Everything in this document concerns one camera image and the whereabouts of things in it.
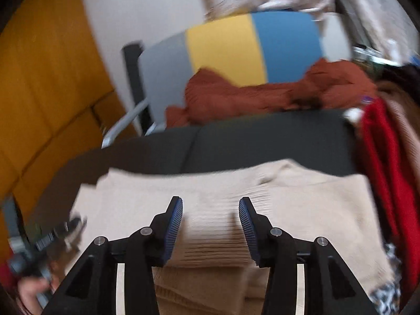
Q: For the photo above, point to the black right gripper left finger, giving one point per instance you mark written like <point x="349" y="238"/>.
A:
<point x="91" y="285"/>

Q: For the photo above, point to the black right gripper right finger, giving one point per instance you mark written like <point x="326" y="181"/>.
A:
<point x="330" y="287"/>

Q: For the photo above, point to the beige knit sweater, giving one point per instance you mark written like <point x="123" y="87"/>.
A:
<point x="211" y="270"/>

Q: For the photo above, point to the person's left hand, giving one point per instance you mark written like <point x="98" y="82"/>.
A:
<point x="29" y="287"/>

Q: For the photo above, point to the black white patterned cloth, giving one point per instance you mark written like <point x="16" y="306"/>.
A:
<point x="386" y="299"/>

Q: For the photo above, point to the red garment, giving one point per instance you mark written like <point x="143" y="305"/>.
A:
<point x="385" y="163"/>

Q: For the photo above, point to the dark grey mattress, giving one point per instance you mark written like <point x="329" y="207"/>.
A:
<point x="316" y="139"/>

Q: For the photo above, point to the orange wooden wardrobe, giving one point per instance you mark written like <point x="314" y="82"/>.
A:
<point x="57" y="100"/>

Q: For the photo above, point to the rust brown knit garment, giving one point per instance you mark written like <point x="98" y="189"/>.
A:
<point x="209" y="97"/>

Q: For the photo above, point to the grey yellow blue headboard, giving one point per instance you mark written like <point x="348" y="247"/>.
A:
<point x="248" y="49"/>

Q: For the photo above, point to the patterned white curtain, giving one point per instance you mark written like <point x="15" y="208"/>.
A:
<point x="385" y="26"/>

